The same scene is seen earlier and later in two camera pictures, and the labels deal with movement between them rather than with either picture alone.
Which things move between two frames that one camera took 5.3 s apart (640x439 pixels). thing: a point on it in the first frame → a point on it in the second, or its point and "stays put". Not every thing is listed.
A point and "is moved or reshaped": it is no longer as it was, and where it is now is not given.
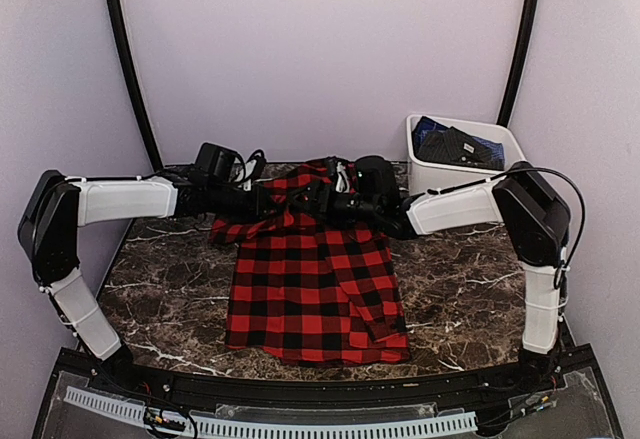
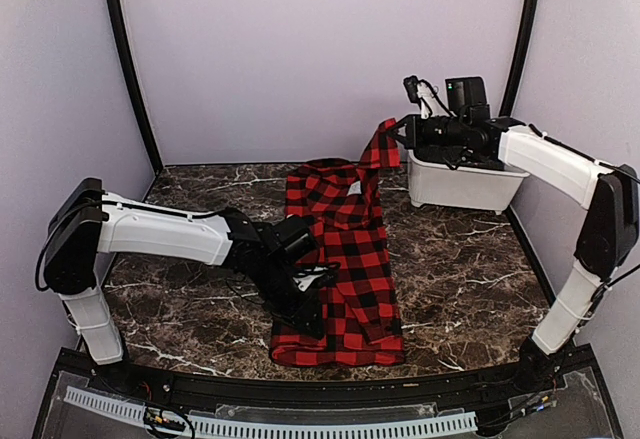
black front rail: (223, 389) stays put
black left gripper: (261, 197) → (298, 316)
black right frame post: (524, 39) stays put
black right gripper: (326, 207) → (415, 137)
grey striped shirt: (454, 147) stays put
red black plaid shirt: (308, 292) is moved or reshaped
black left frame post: (129, 58) stays put
